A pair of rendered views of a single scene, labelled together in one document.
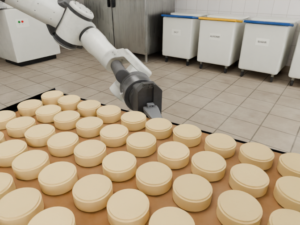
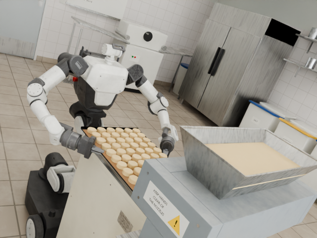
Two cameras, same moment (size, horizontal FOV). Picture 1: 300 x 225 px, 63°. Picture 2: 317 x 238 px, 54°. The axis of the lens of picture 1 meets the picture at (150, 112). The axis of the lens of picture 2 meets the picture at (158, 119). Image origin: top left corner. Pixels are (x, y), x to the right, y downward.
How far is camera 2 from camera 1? 1.30 m
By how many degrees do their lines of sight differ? 17
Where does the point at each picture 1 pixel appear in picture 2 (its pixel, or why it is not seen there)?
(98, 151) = (142, 151)
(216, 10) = (304, 118)
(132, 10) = (226, 85)
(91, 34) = (162, 113)
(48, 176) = (128, 149)
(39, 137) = (129, 140)
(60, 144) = (133, 145)
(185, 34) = (262, 126)
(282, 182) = not seen: hidden behind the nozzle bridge
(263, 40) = not seen: outside the picture
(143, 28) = (228, 104)
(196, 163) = not seen: hidden behind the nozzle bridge
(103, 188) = (139, 157)
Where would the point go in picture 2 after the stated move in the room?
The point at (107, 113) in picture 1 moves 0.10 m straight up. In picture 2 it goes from (150, 144) to (156, 129)
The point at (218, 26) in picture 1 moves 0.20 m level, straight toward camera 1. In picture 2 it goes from (293, 133) to (290, 135)
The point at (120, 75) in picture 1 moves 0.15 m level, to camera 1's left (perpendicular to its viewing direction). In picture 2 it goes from (163, 135) to (143, 124)
